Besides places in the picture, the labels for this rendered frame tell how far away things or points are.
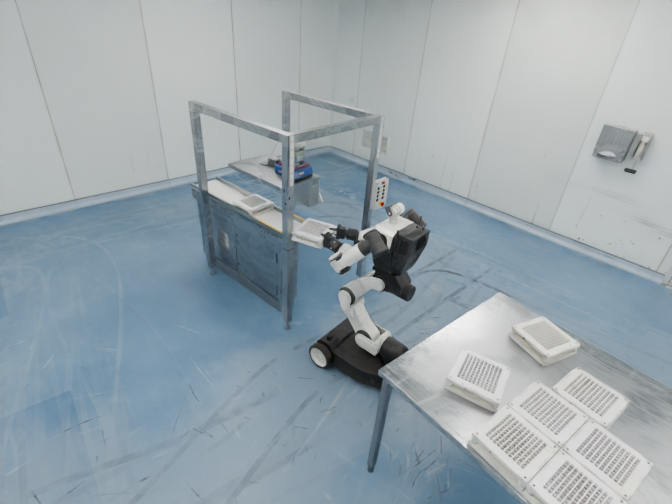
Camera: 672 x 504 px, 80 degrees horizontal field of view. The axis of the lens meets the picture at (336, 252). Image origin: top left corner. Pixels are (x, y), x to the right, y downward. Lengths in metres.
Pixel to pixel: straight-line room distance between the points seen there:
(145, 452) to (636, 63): 5.38
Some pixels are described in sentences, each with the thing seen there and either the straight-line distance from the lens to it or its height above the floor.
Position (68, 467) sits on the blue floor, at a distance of 3.02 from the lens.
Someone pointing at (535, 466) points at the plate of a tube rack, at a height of 0.93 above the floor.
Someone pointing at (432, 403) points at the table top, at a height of 0.86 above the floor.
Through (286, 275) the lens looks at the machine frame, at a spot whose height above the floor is 0.57.
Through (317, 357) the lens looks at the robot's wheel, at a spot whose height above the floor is 0.07.
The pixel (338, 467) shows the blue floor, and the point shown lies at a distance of 2.72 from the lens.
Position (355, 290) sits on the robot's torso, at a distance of 2.83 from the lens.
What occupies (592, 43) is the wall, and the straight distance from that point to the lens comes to 5.41.
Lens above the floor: 2.35
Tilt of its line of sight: 32 degrees down
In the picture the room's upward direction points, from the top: 5 degrees clockwise
